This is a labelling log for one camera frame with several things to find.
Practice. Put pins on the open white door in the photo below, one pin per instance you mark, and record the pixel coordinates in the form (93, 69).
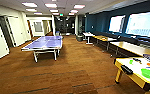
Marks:
(17, 30)

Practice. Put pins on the small dark bin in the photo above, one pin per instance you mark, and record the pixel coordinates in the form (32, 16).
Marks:
(80, 37)

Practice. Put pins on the white table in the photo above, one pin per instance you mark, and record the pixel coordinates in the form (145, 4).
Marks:
(87, 34)

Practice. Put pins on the light wooden table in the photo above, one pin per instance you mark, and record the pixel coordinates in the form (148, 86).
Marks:
(134, 47)
(104, 38)

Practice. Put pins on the blue ping-pong table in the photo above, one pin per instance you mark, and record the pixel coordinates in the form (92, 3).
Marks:
(44, 42)

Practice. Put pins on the rectangular ceiling light panel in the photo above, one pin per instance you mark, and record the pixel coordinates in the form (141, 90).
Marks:
(79, 6)
(29, 4)
(74, 11)
(54, 10)
(51, 5)
(31, 10)

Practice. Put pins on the bright window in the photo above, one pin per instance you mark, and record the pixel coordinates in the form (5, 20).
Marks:
(116, 24)
(142, 23)

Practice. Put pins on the long dark bench sofa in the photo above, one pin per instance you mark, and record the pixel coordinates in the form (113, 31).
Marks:
(124, 37)

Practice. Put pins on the small green cup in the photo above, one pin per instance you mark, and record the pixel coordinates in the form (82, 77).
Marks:
(131, 61)

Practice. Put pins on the black ping-pong paddle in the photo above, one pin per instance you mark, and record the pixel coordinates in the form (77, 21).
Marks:
(137, 60)

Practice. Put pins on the yellow game table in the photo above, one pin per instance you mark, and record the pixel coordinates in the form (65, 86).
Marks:
(137, 71)

